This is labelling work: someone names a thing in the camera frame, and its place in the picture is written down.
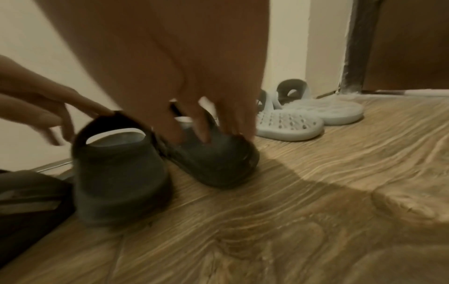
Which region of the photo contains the person's left hand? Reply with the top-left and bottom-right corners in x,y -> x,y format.
0,55 -> 116,146

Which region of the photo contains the person's right hand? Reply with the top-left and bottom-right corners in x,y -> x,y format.
35,0 -> 271,146

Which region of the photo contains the dark grey slipper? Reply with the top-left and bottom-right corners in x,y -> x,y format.
71,110 -> 175,227
154,101 -> 261,190

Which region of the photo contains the black bag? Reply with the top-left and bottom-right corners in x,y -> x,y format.
0,169 -> 77,268

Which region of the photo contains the light blue perforated slipper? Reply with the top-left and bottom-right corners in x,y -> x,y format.
255,89 -> 325,142
272,79 -> 365,126

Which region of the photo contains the brown wooden door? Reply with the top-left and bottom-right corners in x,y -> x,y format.
361,0 -> 449,93

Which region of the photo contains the dark door frame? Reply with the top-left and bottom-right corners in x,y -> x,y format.
341,0 -> 386,95

